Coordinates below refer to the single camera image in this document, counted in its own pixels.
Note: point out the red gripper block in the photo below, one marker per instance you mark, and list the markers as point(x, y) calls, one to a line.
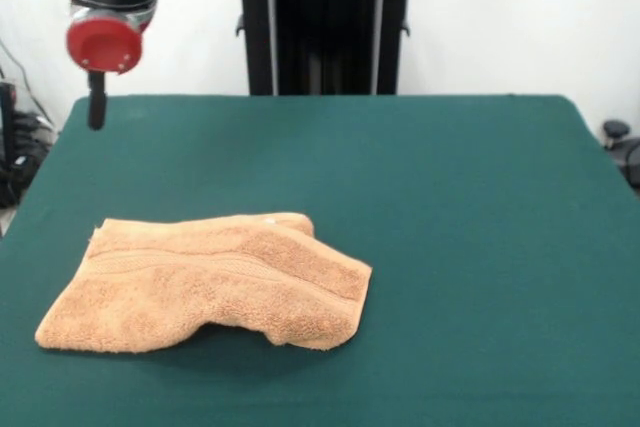
point(105, 47)

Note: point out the orange terry towel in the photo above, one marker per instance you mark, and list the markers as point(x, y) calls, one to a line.
point(200, 287)

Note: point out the dark green table cloth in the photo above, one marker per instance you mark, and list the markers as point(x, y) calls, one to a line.
point(450, 247)

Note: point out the chair caster base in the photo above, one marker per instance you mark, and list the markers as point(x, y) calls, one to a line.
point(616, 129)

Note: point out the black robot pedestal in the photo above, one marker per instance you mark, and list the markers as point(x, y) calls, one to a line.
point(325, 22)

